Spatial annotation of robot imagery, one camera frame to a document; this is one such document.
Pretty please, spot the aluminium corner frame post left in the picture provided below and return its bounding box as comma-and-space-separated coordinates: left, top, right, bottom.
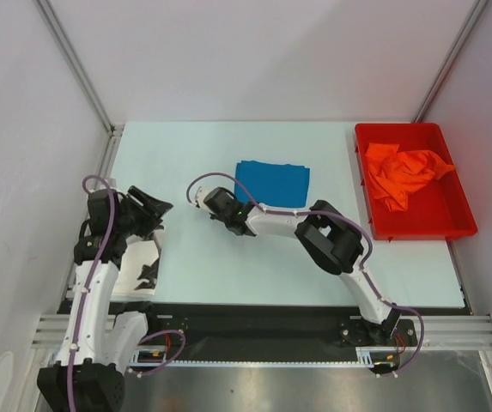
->
33, 0, 116, 134

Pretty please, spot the aluminium corner frame post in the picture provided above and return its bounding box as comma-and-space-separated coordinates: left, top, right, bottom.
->
33, 0, 116, 134
410, 0, 492, 123

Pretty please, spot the white slotted cable duct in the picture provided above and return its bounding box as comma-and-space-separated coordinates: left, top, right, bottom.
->
50, 345, 378, 368

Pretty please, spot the blue t shirt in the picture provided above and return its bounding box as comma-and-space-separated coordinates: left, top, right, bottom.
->
234, 161, 310, 208

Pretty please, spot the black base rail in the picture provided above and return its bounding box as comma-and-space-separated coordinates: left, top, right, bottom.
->
56, 300, 473, 364

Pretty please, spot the aluminium corner frame post right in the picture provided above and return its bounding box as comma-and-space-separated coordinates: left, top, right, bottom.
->
410, 0, 492, 123

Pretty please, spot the white cloth pile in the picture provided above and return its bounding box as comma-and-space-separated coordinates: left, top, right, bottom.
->
111, 225, 166, 302

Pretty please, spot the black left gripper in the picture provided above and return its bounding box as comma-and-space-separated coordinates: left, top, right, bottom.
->
114, 186, 173, 239

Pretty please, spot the orange t shirt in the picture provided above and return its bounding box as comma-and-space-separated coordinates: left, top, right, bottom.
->
366, 143, 455, 212

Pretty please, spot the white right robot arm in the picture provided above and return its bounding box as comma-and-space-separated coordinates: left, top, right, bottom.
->
199, 198, 400, 344

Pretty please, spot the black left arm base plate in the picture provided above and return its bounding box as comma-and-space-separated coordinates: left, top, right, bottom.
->
143, 316, 188, 346

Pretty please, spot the aluminium front frame rail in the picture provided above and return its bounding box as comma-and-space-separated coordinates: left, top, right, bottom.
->
32, 314, 492, 351

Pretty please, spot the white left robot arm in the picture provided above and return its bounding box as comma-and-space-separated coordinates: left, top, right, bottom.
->
37, 186, 173, 411

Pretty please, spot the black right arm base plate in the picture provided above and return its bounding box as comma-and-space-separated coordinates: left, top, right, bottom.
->
337, 318, 418, 348

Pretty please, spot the red plastic bin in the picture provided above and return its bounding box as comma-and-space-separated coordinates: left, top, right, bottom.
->
355, 123, 477, 241

